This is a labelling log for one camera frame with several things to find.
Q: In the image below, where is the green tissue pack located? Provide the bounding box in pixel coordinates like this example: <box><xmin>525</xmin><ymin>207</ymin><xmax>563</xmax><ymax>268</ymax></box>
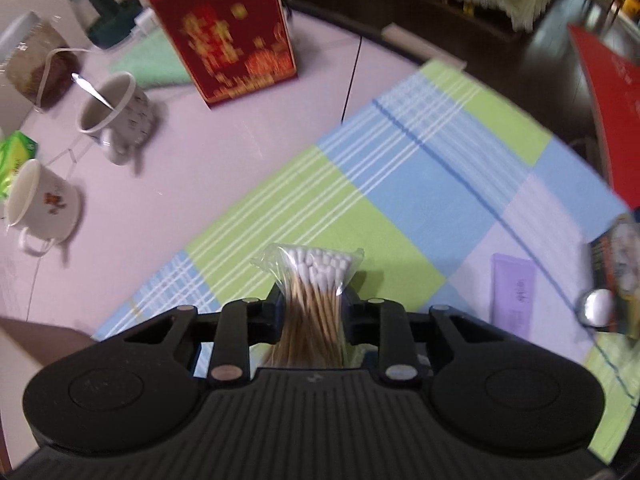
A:
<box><xmin>0</xmin><ymin>130</ymin><xmax>38</xmax><ymax>202</ymax></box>

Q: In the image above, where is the red folder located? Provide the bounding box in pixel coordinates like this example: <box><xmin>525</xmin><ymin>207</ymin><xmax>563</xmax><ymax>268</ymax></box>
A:
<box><xmin>567</xmin><ymin>25</ymin><xmax>639</xmax><ymax>210</ymax></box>

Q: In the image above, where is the white power cable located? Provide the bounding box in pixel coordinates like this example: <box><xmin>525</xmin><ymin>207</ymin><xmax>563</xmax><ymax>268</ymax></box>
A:
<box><xmin>34</xmin><ymin>5</ymin><xmax>156</xmax><ymax>111</ymax></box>

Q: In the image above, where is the bag of cotton swabs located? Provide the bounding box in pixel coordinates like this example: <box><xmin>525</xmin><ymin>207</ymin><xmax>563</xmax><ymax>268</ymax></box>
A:
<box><xmin>252</xmin><ymin>244</ymin><xmax>364</xmax><ymax>370</ymax></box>

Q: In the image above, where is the white patterned mug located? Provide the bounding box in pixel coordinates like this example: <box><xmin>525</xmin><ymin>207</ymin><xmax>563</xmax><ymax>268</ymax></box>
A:
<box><xmin>77</xmin><ymin>72</ymin><xmax>155</xmax><ymax>166</ymax></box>

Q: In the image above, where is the mint green cloth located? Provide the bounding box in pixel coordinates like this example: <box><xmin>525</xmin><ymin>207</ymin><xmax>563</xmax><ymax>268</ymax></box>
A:
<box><xmin>110</xmin><ymin>28</ymin><xmax>192</xmax><ymax>89</ymax></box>

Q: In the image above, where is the lilac cream tube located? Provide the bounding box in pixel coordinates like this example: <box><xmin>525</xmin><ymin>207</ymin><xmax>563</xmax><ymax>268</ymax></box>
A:
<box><xmin>491</xmin><ymin>254</ymin><xmax>536</xmax><ymax>339</ymax></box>

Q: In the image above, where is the green carded tool package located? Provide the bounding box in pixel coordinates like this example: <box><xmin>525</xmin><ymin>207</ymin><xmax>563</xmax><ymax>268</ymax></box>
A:
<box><xmin>578</xmin><ymin>214</ymin><xmax>639</xmax><ymax>340</ymax></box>

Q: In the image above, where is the black thin cable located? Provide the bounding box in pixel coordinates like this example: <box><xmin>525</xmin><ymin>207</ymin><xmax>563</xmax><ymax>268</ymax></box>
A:
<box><xmin>340</xmin><ymin>34</ymin><xmax>365</xmax><ymax>125</ymax></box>

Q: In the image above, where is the white mug dark rim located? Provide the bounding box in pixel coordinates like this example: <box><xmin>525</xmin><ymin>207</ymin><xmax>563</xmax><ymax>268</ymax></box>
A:
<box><xmin>4</xmin><ymin>159</ymin><xmax>81</xmax><ymax>258</ymax></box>

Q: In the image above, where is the red festive gift box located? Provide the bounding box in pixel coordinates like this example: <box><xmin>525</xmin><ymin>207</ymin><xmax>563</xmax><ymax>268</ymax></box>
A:
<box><xmin>149</xmin><ymin>0</ymin><xmax>297</xmax><ymax>107</ymax></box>

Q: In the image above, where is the glass jar with brown contents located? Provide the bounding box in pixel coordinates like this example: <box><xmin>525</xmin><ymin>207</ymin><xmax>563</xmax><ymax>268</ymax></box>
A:
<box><xmin>1</xmin><ymin>11</ymin><xmax>81</xmax><ymax>110</ymax></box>

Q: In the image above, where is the metal spoon in mug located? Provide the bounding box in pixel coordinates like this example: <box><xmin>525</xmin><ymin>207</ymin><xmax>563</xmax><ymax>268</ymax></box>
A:
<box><xmin>72</xmin><ymin>73</ymin><xmax>114</xmax><ymax>110</ymax></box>

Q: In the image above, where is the plaid blue green tablecloth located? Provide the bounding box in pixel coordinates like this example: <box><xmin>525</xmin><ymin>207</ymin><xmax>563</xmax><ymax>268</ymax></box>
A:
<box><xmin>96</xmin><ymin>61</ymin><xmax>639</xmax><ymax>460</ymax></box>

